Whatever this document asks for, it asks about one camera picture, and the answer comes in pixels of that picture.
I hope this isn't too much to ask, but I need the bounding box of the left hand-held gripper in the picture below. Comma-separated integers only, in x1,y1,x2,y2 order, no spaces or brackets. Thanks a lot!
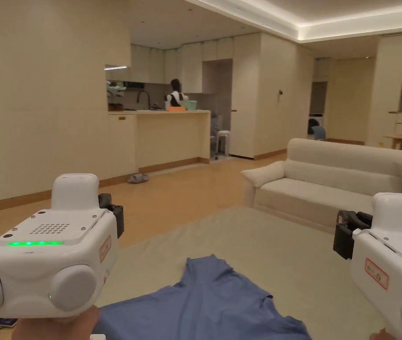
0,173,125,319

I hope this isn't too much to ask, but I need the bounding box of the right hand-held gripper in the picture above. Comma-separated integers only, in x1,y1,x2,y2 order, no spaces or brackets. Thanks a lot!
333,193,402,340

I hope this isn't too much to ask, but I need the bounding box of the person's right hand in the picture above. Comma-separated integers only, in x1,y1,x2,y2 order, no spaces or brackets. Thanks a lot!
368,327,399,340

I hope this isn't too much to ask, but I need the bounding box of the person's left hand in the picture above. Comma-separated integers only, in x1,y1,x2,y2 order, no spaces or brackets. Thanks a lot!
12,304,101,340

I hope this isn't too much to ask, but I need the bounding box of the cream sofa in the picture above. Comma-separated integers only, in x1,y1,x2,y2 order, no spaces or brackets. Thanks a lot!
240,138,402,235

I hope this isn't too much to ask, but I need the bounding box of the blue shirt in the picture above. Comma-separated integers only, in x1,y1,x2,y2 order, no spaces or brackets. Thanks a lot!
96,256,312,340

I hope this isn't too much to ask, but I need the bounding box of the kitchen counter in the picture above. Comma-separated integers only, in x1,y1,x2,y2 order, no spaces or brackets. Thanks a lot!
108,109,211,175

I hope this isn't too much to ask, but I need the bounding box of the washing machine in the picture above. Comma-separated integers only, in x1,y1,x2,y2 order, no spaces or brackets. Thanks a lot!
308,112,327,141

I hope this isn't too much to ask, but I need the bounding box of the black kitchen faucet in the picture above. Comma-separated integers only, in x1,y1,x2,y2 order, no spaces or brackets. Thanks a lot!
137,90,151,111

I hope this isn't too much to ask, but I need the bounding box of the black and white humanoid robot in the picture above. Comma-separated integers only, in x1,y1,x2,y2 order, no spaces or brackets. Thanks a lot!
165,78,191,108

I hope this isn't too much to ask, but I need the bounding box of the white stool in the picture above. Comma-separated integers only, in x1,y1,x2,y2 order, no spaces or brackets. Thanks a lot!
216,130,231,157

